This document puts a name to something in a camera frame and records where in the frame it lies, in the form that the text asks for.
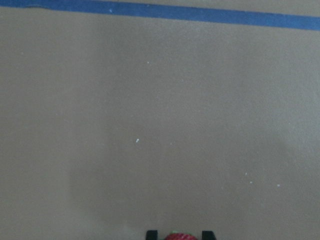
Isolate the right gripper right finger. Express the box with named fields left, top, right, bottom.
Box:
left=201, top=230, right=217, bottom=240

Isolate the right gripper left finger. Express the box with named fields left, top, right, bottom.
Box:
left=145, top=230, right=158, bottom=240

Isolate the red strawberry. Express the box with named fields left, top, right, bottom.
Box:
left=164, top=231, right=197, bottom=240

